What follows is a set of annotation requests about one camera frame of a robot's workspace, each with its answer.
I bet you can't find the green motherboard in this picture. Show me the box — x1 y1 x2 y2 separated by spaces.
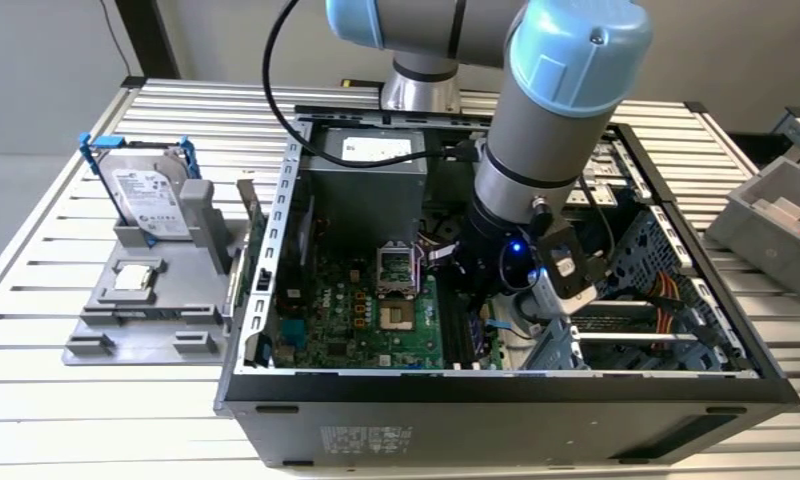
270 214 508 372

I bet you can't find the small white box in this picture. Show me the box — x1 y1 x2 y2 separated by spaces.
749 197 800 226

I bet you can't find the RAM memory stick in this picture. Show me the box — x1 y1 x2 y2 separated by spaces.
109 309 207 320
464 304 493 362

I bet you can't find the blue expansion slot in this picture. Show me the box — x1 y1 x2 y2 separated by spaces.
278 319 309 350

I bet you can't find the grey plastic bin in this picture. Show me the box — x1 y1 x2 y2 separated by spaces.
704 156 800 297

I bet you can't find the grey parts rack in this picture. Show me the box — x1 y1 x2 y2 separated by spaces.
62 179 254 366

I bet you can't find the metal drive cage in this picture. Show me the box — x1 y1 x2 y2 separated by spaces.
565 124 642 221

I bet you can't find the grey power supply unit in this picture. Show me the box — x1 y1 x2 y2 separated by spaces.
298 127 429 251

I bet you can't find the black post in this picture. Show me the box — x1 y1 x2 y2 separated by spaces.
109 0 181 80

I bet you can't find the hard disk in blue carrier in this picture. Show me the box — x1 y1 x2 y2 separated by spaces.
78 132 202 247

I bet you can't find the black PC case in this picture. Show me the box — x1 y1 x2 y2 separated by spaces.
213 103 800 469

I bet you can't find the CPU socket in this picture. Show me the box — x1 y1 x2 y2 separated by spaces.
377 294 418 332

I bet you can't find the black RAM slot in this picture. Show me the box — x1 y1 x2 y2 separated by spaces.
453 299 476 370
437 279 466 370

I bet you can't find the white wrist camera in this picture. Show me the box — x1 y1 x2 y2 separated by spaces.
526 225 612 317

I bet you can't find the silver CPU chip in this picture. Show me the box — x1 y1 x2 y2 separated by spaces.
113 263 153 290

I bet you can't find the metal disk bay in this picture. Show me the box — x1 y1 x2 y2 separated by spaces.
525 299 708 371

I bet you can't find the metal socket cover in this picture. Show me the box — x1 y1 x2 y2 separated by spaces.
375 241 417 296

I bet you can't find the red yellow wire bundle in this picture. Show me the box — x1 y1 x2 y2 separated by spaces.
638 274 682 354

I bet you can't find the black camera cable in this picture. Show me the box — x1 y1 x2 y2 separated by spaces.
261 0 481 166

